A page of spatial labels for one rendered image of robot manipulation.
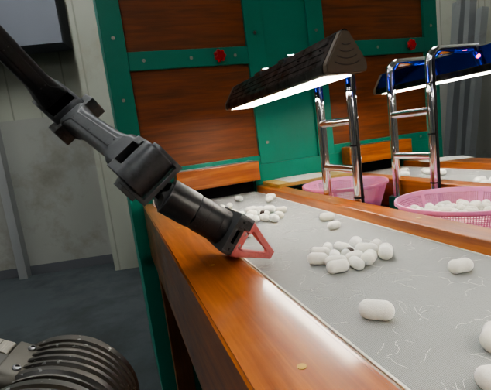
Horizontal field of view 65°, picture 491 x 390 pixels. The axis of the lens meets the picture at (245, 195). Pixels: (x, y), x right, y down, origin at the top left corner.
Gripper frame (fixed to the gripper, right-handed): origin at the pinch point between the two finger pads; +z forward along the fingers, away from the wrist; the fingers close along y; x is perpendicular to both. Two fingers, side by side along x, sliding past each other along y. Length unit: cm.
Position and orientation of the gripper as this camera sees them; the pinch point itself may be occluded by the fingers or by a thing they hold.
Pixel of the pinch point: (268, 252)
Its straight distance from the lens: 66.0
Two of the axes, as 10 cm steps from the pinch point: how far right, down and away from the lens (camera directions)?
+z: 8.1, 5.0, 3.1
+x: -5.0, 8.6, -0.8
